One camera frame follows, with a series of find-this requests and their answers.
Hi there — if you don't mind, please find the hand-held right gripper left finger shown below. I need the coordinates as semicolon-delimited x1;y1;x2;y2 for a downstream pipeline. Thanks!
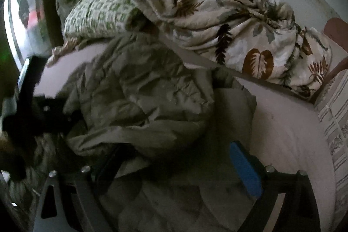
34;144;129;232

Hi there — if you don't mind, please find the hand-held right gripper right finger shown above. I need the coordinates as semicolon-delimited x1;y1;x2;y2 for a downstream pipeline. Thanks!
229;140;321;232

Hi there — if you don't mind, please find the green quilted hooded jacket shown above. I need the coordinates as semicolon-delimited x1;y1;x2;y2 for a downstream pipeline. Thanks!
8;31;272;232

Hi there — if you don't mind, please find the beige crumpled cloth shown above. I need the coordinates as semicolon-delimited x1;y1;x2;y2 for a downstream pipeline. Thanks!
46;38;85;67

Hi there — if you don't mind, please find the stained glass window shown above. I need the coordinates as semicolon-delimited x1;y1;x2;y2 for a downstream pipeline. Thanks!
3;0;55;72

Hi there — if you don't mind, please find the striped floral cushion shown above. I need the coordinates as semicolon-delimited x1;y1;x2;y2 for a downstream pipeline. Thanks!
315;77;348;222

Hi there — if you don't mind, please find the green checked pillow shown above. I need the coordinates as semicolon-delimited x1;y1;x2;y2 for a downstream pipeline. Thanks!
64;0;144;39

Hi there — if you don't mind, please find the leaf print blanket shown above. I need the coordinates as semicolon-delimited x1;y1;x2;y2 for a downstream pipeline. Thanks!
105;0;333;99

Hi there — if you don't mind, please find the brown and pink headboard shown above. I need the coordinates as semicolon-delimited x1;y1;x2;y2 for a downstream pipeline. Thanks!
310;17;348;105

